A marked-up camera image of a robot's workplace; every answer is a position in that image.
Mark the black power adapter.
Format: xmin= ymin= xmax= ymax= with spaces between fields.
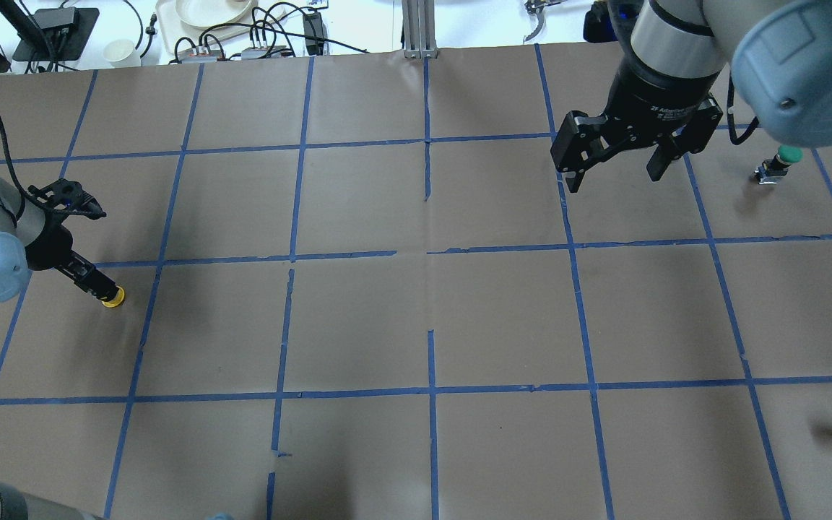
xmin=303 ymin=11 xmax=326 ymax=56

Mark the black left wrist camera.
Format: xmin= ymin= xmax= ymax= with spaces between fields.
xmin=27 ymin=178 xmax=107 ymax=220

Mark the yellow push button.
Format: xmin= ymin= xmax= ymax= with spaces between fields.
xmin=101 ymin=286 xmax=126 ymax=308

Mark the white paper cup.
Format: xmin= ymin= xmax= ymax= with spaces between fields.
xmin=103 ymin=39 xmax=142 ymax=69

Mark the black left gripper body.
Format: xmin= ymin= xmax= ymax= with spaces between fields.
xmin=25 ymin=224 xmax=88 ymax=279

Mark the power strip with plugs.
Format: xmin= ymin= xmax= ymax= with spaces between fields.
xmin=177 ymin=45 xmax=294 ymax=64

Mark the aluminium frame post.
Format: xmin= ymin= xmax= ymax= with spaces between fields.
xmin=402 ymin=0 xmax=438 ymax=59

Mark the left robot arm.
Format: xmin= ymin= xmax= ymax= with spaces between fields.
xmin=0 ymin=177 xmax=126 ymax=308

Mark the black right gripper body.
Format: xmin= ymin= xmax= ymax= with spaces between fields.
xmin=550 ymin=56 xmax=723 ymax=173

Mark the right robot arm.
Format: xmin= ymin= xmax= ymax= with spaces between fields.
xmin=550 ymin=1 xmax=832 ymax=192

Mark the green push button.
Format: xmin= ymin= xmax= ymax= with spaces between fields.
xmin=754 ymin=145 xmax=805 ymax=186

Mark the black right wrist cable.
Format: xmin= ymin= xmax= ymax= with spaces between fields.
xmin=727 ymin=72 xmax=762 ymax=147

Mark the beige plate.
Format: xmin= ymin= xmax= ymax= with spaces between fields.
xmin=173 ymin=0 xmax=254 ymax=29

